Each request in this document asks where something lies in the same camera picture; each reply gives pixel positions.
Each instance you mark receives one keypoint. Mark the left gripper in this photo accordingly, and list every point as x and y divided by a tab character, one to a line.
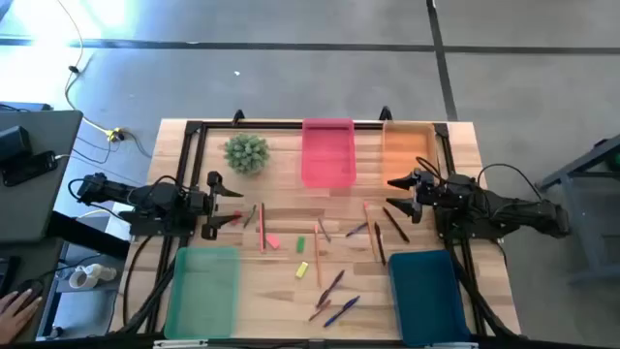
199	203

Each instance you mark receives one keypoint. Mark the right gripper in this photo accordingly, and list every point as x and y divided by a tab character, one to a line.
428	191

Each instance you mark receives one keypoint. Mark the dark green crayon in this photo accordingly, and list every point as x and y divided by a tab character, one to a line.
250	216

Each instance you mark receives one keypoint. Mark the black crayon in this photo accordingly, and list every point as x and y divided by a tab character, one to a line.
396	225

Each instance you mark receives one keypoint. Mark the pink eraser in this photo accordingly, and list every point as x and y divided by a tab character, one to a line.
273	241

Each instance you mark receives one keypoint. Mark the green eraser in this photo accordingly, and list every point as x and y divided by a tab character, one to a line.
300	244

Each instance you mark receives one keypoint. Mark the grey crayon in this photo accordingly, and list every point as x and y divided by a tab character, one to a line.
324	230

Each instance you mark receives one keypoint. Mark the yellow eraser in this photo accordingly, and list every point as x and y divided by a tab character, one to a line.
301	270

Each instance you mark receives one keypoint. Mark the purple pen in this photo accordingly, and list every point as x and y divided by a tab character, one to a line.
331	289

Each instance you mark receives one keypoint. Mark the blue pen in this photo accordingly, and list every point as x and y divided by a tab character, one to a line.
341	311

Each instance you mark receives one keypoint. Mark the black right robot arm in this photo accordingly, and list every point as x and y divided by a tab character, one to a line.
508	213

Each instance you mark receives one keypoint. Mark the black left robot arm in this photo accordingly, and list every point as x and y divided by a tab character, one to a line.
155	201

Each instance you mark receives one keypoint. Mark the orange plastic bin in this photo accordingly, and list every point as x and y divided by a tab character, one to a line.
409	150

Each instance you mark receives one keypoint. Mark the green potted plant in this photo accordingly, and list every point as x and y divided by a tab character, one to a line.
247	154

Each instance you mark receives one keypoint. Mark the pink plastic bin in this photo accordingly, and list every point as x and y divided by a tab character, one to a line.
329	165

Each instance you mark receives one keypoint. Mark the black table clamp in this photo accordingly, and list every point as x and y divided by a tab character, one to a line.
238	116
385	114

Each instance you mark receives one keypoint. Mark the green plastic bin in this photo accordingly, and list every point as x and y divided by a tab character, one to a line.
203	310

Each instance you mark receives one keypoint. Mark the dark blue plastic bin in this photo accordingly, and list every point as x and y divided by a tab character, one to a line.
428	300

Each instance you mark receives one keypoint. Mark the roll of white tape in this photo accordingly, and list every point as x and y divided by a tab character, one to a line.
82	278

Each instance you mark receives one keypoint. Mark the grey desk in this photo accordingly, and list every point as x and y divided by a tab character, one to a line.
39	213

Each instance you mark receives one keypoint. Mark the blue grey cart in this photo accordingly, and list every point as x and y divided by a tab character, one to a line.
596	228

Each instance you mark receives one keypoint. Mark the black smartphone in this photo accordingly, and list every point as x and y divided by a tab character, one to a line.
29	168

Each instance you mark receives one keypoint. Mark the dark desk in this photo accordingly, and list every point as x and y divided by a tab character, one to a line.
34	264

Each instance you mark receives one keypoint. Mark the black computer mouse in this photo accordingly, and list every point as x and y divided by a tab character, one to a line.
31	287

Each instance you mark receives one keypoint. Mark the black box device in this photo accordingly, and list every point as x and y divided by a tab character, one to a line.
14	143

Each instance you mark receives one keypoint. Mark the black keyboard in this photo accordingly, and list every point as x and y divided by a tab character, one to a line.
7	274

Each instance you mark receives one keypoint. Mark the person's hand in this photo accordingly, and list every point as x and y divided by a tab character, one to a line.
17	315

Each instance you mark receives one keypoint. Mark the black aluminium table frame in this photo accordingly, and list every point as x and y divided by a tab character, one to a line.
252	125

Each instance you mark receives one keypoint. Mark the silver metal bracket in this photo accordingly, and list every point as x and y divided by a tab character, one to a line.
453	345
179	344

